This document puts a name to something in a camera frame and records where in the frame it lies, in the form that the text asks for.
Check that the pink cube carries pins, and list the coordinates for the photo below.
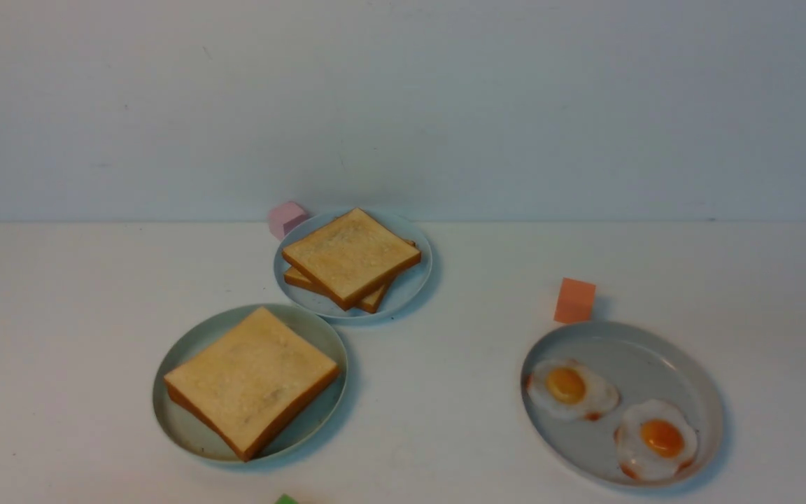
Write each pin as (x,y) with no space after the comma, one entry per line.
(285,217)

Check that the large light green plate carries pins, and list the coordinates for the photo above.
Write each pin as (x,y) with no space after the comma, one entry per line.
(196,438)

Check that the fried egg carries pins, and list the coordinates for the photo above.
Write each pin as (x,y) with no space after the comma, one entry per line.
(567,390)
(654,441)

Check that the middle fried egg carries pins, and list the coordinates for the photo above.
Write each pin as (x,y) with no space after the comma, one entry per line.
(567,390)

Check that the orange cube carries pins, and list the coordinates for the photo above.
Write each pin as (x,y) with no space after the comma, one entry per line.
(575,303)

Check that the grey egg plate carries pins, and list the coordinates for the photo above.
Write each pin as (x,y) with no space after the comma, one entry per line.
(642,366)

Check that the right fried egg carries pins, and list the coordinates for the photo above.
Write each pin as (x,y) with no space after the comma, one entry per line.
(654,441)

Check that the small grey bread plate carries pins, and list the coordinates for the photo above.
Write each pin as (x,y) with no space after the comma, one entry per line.
(400,293)

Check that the green cube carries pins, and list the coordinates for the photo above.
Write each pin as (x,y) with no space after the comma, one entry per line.
(286,499)

